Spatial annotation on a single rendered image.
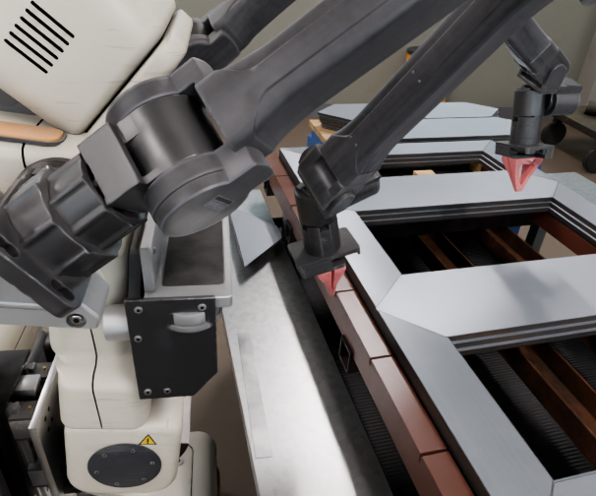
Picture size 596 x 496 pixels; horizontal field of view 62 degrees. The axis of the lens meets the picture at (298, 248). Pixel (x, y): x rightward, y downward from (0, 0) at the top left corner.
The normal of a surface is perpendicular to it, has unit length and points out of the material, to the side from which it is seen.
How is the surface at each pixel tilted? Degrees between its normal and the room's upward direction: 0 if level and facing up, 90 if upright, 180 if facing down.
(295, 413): 0
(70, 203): 65
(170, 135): 43
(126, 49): 90
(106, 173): 57
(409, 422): 0
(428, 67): 85
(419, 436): 0
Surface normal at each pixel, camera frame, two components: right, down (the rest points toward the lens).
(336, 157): -0.71, 0.26
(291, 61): -0.29, -0.05
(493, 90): 0.14, 0.54
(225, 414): 0.06, -0.85
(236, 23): 0.40, 0.50
